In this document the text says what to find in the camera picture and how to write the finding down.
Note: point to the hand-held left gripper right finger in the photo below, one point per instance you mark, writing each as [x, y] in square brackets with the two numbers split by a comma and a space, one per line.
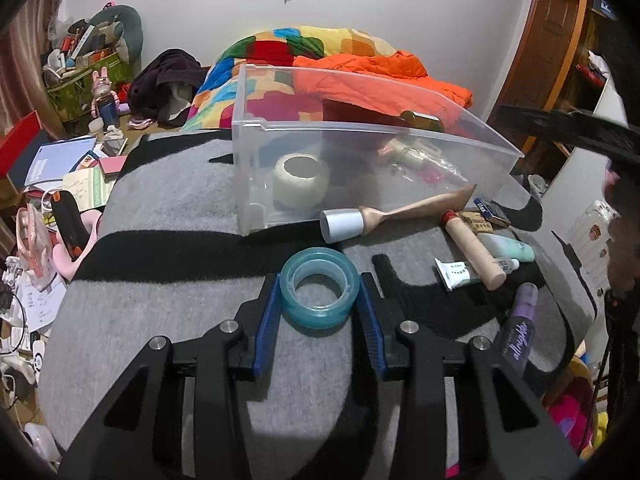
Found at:
[370, 325]

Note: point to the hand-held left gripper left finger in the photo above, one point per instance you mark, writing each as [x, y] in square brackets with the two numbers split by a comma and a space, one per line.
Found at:
[267, 325]

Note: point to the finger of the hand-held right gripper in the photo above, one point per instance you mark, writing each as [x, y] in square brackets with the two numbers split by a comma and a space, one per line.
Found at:
[560, 127]

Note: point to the teal clear tape roll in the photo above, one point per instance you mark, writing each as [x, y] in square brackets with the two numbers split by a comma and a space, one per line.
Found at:
[290, 290]

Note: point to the white squeeze tube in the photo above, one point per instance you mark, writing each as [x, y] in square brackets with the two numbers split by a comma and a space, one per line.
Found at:
[452, 272]

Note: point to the small dark blue box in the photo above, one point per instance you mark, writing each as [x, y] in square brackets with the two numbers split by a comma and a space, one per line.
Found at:
[492, 210]

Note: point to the wooden tool with pale cap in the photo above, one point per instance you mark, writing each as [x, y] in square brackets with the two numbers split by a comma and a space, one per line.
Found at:
[400, 212]

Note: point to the small beige box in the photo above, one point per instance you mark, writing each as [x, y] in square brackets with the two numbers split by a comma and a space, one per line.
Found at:
[475, 221]

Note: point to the beige tube with red cap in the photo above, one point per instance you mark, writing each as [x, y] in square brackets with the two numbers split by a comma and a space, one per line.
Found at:
[475, 250]

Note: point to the mint green tube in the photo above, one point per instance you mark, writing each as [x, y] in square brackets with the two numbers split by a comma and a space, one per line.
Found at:
[505, 247]

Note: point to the dark green glass bottle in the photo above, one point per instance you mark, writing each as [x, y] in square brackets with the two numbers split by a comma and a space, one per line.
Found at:
[422, 120]

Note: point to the white gauze tape roll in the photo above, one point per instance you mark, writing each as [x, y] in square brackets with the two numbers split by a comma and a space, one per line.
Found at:
[300, 190]

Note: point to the small white bottle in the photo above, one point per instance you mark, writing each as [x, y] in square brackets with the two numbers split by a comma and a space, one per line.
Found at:
[506, 264]

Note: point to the purple spray bottle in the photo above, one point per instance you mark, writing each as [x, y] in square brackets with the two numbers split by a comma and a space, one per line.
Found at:
[520, 330]

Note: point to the clear plastic storage box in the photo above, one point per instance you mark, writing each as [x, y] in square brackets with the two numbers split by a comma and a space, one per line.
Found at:
[250, 160]

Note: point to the red foil packet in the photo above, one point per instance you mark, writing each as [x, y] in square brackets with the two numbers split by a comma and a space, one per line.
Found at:
[360, 115]

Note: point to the white door with pink hearts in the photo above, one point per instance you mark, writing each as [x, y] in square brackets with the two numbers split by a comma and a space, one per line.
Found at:
[575, 175]

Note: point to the white suitcase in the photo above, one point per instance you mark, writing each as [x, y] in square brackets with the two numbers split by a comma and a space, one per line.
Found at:
[590, 235]

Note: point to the wooden wardrobe shelves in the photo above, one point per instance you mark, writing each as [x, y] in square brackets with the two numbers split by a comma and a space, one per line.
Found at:
[595, 70]

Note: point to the brown wooden door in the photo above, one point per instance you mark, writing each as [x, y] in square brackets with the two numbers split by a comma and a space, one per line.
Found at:
[540, 50]

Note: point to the grey black patterned blanket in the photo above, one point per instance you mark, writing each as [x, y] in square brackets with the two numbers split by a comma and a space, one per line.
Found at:
[150, 285]

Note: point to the orange down jacket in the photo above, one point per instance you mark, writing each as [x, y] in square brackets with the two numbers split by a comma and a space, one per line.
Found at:
[390, 67]

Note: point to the colourful floral bedsheet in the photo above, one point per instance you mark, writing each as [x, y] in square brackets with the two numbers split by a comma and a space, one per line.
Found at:
[570, 410]

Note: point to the pink book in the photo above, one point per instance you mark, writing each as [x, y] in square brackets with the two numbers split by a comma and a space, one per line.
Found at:
[114, 166]

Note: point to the black tool with orange trim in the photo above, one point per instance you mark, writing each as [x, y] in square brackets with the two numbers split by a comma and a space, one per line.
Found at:
[70, 225]

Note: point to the green cream booklet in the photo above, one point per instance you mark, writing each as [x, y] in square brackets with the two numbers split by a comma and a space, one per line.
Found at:
[90, 187]

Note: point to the white printed papers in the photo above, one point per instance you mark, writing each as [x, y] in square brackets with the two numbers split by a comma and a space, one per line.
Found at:
[42, 307]

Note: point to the grey tablet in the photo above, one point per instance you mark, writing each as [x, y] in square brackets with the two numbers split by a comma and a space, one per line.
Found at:
[115, 146]

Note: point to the pink transparent bag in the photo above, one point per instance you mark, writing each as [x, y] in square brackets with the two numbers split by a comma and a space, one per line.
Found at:
[32, 245]

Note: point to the blue white booklet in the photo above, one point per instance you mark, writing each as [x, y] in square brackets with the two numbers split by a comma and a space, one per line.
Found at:
[55, 160]

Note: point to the dark purple clothing pile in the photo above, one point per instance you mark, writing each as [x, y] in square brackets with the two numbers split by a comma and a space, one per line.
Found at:
[165, 75]

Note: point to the colourful patchwork quilt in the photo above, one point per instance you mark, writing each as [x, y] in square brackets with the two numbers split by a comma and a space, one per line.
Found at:
[270, 50]

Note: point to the pink rabbit figure bottle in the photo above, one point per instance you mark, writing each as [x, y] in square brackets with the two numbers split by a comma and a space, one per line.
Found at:
[104, 95]

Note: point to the red box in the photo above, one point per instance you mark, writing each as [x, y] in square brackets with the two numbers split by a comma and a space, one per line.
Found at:
[20, 150]

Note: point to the green storage basket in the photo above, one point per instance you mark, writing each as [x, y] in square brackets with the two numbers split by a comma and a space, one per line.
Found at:
[70, 95]

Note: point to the grey green neck pillow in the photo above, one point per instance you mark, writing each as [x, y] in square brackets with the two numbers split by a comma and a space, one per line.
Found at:
[130, 30]

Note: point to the striped curtain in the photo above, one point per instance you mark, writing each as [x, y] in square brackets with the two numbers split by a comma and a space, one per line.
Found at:
[25, 35]

